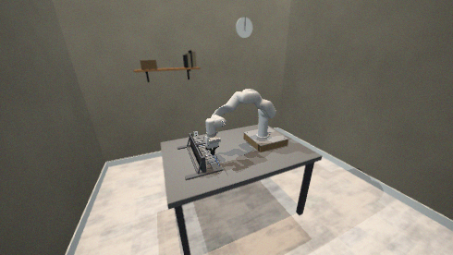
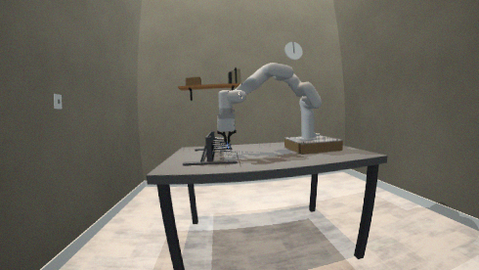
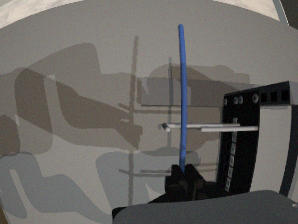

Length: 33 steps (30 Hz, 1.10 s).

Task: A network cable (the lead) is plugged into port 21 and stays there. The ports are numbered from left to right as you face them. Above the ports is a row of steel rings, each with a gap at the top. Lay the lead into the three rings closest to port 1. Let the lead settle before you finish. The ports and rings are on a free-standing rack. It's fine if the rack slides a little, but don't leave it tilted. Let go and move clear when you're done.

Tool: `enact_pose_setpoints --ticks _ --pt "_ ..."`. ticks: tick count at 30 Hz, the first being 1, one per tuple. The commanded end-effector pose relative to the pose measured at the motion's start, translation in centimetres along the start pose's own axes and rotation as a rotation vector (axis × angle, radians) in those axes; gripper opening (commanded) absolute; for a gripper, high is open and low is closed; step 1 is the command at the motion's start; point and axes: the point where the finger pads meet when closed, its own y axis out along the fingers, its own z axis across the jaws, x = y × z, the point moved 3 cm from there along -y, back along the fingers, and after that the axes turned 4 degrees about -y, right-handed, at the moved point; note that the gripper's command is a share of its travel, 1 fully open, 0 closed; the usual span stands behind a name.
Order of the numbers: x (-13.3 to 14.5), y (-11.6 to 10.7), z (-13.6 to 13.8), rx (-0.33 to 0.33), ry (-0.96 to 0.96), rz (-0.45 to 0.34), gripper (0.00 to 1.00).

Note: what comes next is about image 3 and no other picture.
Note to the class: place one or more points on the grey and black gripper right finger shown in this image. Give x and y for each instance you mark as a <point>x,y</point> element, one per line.
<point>198,190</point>

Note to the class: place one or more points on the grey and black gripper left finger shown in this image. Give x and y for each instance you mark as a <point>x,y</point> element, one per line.
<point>175,189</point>

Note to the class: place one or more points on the blue cable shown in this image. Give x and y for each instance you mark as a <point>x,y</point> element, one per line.
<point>183,98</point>

